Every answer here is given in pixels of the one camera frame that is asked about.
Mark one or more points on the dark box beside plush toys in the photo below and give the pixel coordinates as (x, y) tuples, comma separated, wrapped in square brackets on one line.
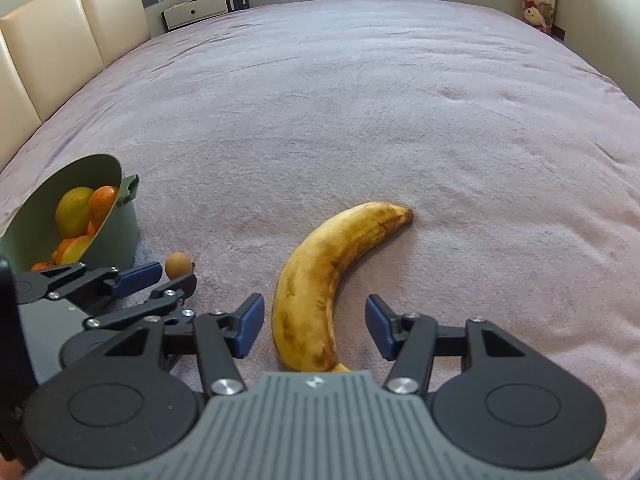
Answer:
[(559, 32)]

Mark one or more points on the white bedside cabinet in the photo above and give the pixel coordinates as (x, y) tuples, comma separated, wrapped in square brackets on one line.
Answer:
[(192, 10)]

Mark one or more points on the cream padded headboard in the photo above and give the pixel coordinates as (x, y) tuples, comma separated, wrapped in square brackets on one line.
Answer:
[(60, 45)]

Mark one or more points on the green plastic colander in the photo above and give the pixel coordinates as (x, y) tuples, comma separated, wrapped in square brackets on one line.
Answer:
[(120, 240)]

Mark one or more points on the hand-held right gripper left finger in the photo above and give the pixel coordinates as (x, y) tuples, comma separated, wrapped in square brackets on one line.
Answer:
[(250, 325)]

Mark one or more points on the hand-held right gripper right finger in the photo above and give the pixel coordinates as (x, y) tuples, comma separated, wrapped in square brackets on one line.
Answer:
[(377, 327)]

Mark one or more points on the large green pomelo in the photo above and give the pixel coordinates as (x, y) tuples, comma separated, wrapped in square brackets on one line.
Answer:
[(74, 210)]

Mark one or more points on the brown longan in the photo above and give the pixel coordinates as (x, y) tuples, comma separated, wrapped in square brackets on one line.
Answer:
[(177, 265)]

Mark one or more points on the yellow-green apple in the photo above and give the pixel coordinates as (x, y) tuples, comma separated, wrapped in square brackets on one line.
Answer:
[(80, 250)]

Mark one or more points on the spotted yellow banana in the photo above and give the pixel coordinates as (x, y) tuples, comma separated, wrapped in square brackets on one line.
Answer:
[(310, 285)]

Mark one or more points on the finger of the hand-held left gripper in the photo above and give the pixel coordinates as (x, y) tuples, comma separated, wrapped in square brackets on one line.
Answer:
[(135, 277), (125, 314)]

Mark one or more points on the pink blanket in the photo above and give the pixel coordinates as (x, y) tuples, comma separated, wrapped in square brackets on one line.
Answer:
[(375, 120)]

